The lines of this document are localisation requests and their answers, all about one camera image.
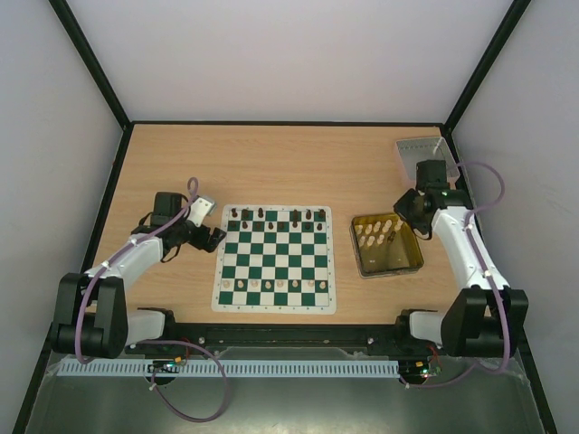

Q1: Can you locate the black enclosure frame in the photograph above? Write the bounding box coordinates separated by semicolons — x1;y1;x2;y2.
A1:
8;0;560;434

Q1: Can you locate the white slotted cable duct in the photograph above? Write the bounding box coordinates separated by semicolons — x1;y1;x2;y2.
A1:
57;359;399;379

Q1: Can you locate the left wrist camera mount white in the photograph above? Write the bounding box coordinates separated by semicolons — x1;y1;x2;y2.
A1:
187;196;215;228

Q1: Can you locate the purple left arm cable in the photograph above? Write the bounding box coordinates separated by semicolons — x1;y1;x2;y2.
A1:
74;176;230;421

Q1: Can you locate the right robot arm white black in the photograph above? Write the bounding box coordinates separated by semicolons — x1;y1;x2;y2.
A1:
394;159;528;359

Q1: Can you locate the gold tin tray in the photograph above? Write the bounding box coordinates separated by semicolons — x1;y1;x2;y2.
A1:
350;212;424;278

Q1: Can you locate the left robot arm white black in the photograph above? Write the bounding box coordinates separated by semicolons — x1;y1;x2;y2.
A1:
50;192;225;363

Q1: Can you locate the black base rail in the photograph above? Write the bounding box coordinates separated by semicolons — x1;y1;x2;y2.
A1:
126;321;528;363

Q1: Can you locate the green white chess board mat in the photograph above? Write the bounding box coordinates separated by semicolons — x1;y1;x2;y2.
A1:
212;204;337;316

